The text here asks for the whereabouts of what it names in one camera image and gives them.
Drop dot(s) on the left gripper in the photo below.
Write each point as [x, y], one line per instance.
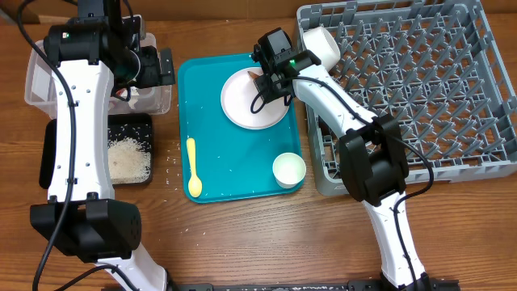
[153, 77]

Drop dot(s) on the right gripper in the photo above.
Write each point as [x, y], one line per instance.
[269, 95]

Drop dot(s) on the white napkin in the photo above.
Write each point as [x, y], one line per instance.
[134, 98]

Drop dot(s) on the red snack wrapper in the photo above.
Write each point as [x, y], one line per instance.
[121, 94]

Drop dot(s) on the white bowl with rice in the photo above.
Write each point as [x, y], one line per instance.
[320, 42]

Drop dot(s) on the pile of rice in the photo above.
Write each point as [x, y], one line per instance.
[128, 161]

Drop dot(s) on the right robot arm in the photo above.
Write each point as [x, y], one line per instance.
[372, 159]

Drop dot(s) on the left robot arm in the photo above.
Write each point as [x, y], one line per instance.
[92, 56]

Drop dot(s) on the clear plastic waste bin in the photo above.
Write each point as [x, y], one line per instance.
[40, 92]

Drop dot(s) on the grey dishwasher rack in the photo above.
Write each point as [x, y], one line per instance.
[435, 67]

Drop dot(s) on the large white plate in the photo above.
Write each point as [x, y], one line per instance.
[236, 98]

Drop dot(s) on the black plastic tray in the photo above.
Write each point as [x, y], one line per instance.
[138, 126]

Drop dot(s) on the white cup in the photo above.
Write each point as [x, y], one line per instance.
[289, 170]

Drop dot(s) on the teal serving tray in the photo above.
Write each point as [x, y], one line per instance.
[232, 162]

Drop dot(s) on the yellow plastic spoon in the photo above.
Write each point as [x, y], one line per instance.
[194, 184]

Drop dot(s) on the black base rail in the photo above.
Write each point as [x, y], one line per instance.
[352, 285]

